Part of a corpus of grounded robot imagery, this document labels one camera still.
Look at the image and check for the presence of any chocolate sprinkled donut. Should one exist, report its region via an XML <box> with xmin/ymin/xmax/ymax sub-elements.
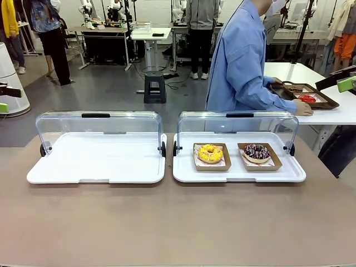
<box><xmin>282</xmin><ymin>84</ymin><xmax>318</xmax><ymax>94</ymax></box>

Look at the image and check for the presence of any black serving tray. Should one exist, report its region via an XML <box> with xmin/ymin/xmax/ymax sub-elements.
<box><xmin>268</xmin><ymin>81</ymin><xmax>340</xmax><ymax>111</ymax></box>

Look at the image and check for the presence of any blue-sleeved left forearm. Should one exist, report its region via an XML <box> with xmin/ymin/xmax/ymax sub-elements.
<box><xmin>263</xmin><ymin>74</ymin><xmax>279</xmax><ymax>87</ymax></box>

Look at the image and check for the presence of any blue-sleeved right forearm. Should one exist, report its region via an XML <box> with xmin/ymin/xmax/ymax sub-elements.
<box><xmin>247</xmin><ymin>80</ymin><xmax>298</xmax><ymax>112</ymax></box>

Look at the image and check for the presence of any person in patterned shirt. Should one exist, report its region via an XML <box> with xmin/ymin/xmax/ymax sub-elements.
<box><xmin>23</xmin><ymin>0</ymin><xmax>75</xmax><ymax>86</ymax></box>

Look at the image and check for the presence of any person in yellow jacket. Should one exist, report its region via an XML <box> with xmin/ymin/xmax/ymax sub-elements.
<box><xmin>0</xmin><ymin>0</ymin><xmax>26</xmax><ymax>75</ymax></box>

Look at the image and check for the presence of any person in blue shirt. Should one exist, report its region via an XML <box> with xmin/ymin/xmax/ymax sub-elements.
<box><xmin>205</xmin><ymin>0</ymin><xmax>315</xmax><ymax>133</ymax></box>

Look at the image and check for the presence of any chocolate donut white drizzle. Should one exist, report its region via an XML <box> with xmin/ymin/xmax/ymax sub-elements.
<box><xmin>244</xmin><ymin>144</ymin><xmax>271</xmax><ymax>164</ymax></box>

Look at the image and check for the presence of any yellow glazed donut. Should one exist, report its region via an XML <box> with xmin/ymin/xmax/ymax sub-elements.
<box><xmin>193</xmin><ymin>142</ymin><xmax>232</xmax><ymax>172</ymax></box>
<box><xmin>197</xmin><ymin>144</ymin><xmax>224</xmax><ymax>164</ymax></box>

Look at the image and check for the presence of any person in grey hoodie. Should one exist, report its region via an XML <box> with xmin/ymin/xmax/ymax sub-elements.
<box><xmin>185</xmin><ymin>0</ymin><xmax>220</xmax><ymax>81</ymax></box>

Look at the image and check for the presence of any person's right hand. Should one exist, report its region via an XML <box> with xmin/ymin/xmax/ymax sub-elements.
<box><xmin>294</xmin><ymin>100</ymin><xmax>314</xmax><ymax>117</ymax></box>

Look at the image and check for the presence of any white air purifier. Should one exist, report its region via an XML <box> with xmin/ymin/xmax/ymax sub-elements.
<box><xmin>0</xmin><ymin>42</ymin><xmax>31</xmax><ymax>116</ymax></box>

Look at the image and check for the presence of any white side table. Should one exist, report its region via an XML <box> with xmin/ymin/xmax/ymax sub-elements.
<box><xmin>263</xmin><ymin>62</ymin><xmax>356</xmax><ymax>126</ymax></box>

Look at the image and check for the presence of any black stand pole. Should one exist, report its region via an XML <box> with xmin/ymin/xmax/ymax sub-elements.
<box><xmin>290</xmin><ymin>0</ymin><xmax>318</xmax><ymax>65</ymax></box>

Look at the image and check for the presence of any dark grey fabric cover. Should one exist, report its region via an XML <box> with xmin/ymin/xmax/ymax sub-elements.
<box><xmin>318</xmin><ymin>125</ymin><xmax>356</xmax><ymax>179</ymax></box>

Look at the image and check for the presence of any clear plastic display lid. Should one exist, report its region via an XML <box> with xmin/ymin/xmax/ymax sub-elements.
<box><xmin>177</xmin><ymin>110</ymin><xmax>300</xmax><ymax>156</ymax></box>
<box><xmin>35</xmin><ymin>110</ymin><xmax>162</xmax><ymax>156</ymax></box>

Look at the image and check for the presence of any black background workbench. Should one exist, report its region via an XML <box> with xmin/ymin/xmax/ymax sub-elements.
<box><xmin>66</xmin><ymin>26</ymin><xmax>132</xmax><ymax>70</ymax></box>

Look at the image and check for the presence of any white plastic display tray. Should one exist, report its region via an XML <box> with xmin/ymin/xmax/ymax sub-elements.
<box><xmin>172</xmin><ymin>132</ymin><xmax>306</xmax><ymax>184</ymax></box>
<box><xmin>27</xmin><ymin>132</ymin><xmax>167</xmax><ymax>185</ymax></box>

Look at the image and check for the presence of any dark grey plastic stool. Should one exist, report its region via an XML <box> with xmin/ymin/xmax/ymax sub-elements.
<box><xmin>144</xmin><ymin>71</ymin><xmax>167</xmax><ymax>104</ymax></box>

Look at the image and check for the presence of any white height-adjustable desk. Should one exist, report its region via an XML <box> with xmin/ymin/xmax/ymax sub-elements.
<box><xmin>130</xmin><ymin>27</ymin><xmax>172</xmax><ymax>72</ymax></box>

